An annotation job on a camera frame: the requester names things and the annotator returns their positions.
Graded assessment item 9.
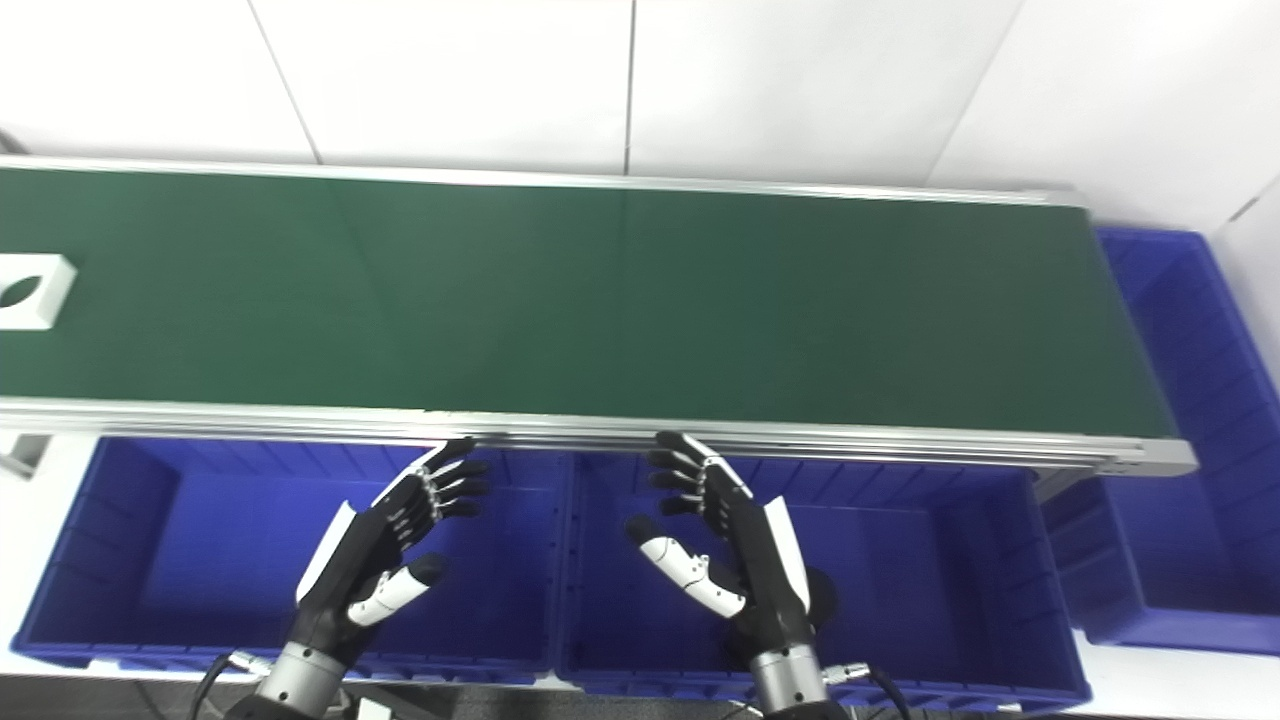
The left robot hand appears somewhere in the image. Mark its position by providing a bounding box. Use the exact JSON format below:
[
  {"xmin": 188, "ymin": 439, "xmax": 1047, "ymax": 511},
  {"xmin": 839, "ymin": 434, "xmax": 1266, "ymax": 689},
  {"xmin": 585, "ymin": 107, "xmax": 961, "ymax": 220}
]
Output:
[{"xmin": 295, "ymin": 437, "xmax": 491, "ymax": 666}]

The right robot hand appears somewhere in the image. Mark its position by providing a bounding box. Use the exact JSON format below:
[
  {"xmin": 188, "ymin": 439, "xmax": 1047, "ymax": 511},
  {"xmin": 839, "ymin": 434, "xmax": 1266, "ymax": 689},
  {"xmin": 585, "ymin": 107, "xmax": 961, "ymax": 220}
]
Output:
[{"xmin": 625, "ymin": 431, "xmax": 841, "ymax": 669}]

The white square part with hole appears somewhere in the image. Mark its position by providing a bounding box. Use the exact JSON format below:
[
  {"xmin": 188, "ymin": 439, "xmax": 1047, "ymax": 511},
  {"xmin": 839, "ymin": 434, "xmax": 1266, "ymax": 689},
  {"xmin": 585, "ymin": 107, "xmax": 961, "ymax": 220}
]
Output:
[{"xmin": 0, "ymin": 253, "xmax": 78, "ymax": 331}]

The blue plastic bin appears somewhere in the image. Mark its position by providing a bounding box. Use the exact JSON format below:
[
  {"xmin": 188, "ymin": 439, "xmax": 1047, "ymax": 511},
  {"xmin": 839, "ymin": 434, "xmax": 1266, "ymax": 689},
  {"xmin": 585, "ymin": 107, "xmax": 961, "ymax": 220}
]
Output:
[
  {"xmin": 12, "ymin": 435, "xmax": 573, "ymax": 686},
  {"xmin": 1040, "ymin": 228, "xmax": 1280, "ymax": 657},
  {"xmin": 555, "ymin": 450, "xmax": 1093, "ymax": 713}
]

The green conveyor belt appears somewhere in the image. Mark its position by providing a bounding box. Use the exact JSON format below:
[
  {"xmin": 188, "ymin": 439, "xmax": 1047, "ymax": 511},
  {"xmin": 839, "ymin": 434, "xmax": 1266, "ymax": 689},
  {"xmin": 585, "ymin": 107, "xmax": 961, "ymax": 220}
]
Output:
[
  {"xmin": 0, "ymin": 165, "xmax": 1181, "ymax": 439},
  {"xmin": 0, "ymin": 155, "xmax": 1199, "ymax": 501}
]

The aluminium conveyor leg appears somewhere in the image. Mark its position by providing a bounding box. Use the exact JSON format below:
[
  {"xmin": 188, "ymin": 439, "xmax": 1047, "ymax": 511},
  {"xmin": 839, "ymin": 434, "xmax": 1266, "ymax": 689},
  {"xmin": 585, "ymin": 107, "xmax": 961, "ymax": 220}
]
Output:
[{"xmin": 0, "ymin": 433, "xmax": 51, "ymax": 480}]

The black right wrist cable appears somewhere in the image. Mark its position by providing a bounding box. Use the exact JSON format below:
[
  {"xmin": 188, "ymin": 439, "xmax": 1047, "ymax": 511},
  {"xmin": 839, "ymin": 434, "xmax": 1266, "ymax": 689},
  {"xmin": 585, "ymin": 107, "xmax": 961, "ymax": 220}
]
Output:
[{"xmin": 825, "ymin": 662, "xmax": 913, "ymax": 720}]

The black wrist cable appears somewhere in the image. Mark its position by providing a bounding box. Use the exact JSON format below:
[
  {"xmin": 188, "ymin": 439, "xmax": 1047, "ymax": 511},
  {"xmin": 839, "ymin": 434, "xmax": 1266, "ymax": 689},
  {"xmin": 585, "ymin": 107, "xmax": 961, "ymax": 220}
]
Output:
[
  {"xmin": 825, "ymin": 662, "xmax": 913, "ymax": 720},
  {"xmin": 190, "ymin": 650, "xmax": 273, "ymax": 720}
]

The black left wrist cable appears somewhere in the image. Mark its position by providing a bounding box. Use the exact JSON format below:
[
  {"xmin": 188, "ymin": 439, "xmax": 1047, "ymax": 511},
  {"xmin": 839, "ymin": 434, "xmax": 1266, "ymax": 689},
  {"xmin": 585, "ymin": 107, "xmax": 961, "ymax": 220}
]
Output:
[{"xmin": 190, "ymin": 650, "xmax": 273, "ymax": 720}]

